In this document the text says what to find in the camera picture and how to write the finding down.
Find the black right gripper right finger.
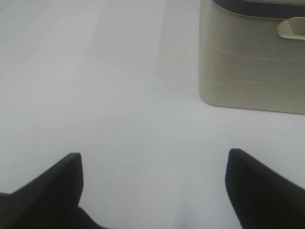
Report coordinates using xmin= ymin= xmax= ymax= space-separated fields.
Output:
xmin=225 ymin=149 xmax=305 ymax=229

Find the beige plastic basket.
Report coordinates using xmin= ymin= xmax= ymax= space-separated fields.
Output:
xmin=199 ymin=0 xmax=305 ymax=114

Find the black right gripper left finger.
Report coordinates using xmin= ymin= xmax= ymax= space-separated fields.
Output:
xmin=0 ymin=153 xmax=102 ymax=229

